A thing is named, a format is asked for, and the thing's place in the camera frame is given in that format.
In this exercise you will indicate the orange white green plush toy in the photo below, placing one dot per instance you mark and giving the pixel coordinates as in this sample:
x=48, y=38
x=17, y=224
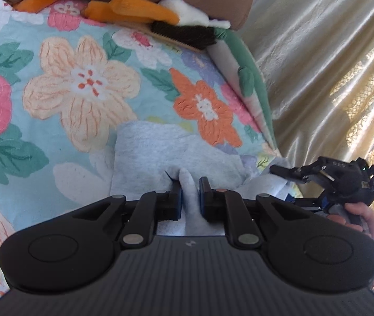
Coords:
x=239, y=59

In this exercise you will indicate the person's right hand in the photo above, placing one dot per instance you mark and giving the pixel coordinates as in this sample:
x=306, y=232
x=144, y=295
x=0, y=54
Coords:
x=361, y=219

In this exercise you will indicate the floral quilted blanket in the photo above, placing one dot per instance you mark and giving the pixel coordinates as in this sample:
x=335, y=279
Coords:
x=75, y=82

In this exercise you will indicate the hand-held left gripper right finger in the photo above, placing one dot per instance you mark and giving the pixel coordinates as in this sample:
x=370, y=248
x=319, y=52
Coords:
x=203, y=200

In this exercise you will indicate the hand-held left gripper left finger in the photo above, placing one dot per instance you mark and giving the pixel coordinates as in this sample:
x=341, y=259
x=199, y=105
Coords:
x=177, y=204

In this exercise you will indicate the light grey t-shirt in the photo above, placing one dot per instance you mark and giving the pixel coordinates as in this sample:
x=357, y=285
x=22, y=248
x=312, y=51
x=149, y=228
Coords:
x=160, y=158

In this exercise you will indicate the cream satin curtain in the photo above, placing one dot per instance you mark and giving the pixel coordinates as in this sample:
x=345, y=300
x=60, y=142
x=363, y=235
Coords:
x=321, y=65

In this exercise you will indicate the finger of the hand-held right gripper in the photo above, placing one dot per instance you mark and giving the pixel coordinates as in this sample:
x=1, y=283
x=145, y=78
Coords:
x=305, y=204
x=285, y=171

